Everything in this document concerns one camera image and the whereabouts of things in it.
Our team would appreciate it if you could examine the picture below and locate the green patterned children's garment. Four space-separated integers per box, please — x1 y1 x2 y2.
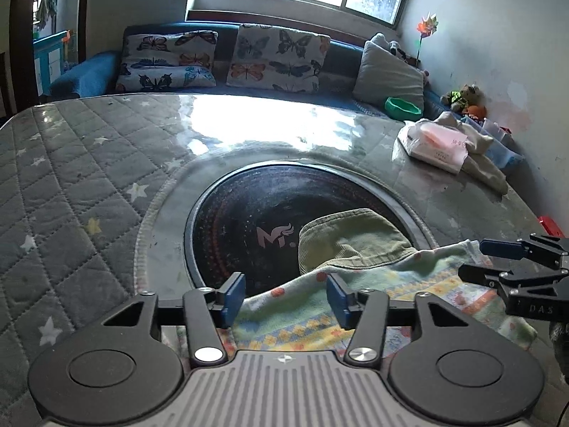
218 208 537 354

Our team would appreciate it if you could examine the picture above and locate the dark gloved right hand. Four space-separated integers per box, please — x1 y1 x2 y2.
549 322 569 384

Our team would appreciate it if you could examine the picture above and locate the red plastic stool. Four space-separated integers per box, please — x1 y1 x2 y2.
538 216 565 238

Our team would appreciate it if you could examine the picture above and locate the round black induction hotplate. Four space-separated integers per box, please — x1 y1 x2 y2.
184 161 430 295

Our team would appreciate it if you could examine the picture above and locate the beige crumpled cloth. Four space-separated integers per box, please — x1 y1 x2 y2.
434 112 508 196

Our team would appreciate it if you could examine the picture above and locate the clear plastic storage box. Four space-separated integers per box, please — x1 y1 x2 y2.
461 116 525 176

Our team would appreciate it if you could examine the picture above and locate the pink white tissue pack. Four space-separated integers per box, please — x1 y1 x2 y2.
397 118 468 174

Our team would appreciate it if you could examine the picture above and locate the teddy bear green vest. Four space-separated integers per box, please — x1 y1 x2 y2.
440 84 486 118

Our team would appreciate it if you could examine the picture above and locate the green plastic bowl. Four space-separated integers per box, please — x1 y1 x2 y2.
384 96 422 121

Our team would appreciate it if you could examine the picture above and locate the grey quilted star table cover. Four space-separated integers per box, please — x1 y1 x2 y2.
1 94 568 426

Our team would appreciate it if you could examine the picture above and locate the grey cushion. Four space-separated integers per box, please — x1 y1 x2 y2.
353 32 426 110

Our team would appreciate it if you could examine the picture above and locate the colourful pinwheel toy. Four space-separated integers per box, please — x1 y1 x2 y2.
417 14 439 59

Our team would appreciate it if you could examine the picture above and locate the butterfly print pillow right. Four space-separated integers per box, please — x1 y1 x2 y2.
227 24 331 94

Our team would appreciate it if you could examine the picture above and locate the butterfly print pillow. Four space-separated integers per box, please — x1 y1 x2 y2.
116 30 218 93
227 24 331 94

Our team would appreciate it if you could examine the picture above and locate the butterfly print pillow left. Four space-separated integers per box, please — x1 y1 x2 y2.
116 30 218 93

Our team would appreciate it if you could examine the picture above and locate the blue sofa bench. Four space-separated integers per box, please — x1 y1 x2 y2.
50 21 443 118

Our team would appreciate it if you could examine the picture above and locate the blue white cabinet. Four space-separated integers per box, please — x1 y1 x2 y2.
33 30 73 97

